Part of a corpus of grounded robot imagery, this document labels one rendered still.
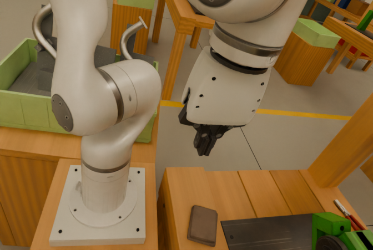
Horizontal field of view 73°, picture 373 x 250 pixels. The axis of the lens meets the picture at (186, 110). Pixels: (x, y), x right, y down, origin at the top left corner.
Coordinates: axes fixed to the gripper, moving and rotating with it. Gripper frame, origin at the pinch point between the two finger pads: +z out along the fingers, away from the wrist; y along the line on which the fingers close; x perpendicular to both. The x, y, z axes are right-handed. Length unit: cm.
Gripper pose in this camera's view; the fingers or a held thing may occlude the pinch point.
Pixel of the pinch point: (204, 141)
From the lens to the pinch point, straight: 40.5
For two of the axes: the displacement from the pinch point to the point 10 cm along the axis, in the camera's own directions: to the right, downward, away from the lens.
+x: 2.0, 6.4, -7.4
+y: -9.5, -0.6, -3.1
